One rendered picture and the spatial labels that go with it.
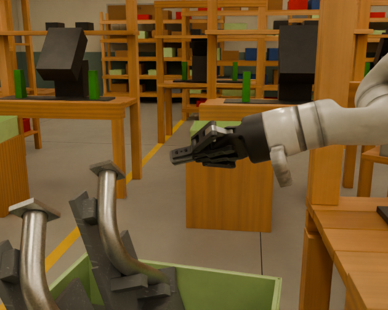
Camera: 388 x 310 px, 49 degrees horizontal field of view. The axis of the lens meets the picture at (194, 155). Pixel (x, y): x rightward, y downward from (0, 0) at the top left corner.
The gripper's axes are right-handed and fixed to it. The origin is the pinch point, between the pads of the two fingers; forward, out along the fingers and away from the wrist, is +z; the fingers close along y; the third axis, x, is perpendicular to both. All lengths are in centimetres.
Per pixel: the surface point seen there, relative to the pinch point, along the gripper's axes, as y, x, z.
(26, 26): -270, -390, 286
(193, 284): -25.4, 15.3, 8.0
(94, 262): -2.6, 14.2, 17.0
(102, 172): 1.7, 0.7, 13.4
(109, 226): 1.4, 10.1, 12.2
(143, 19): -630, -736, 277
